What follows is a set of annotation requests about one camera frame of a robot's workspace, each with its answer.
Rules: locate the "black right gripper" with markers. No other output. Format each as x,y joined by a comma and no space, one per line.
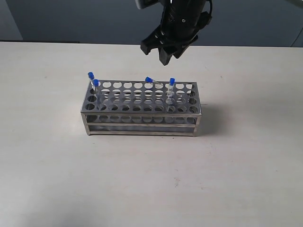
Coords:
180,23

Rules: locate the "blue-capped tube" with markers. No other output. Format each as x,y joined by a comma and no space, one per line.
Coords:
96,87
170,92
156,84
91,79

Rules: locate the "stainless steel test tube rack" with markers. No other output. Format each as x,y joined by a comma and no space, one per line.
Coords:
138,108

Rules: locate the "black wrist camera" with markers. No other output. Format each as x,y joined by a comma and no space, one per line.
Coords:
142,4

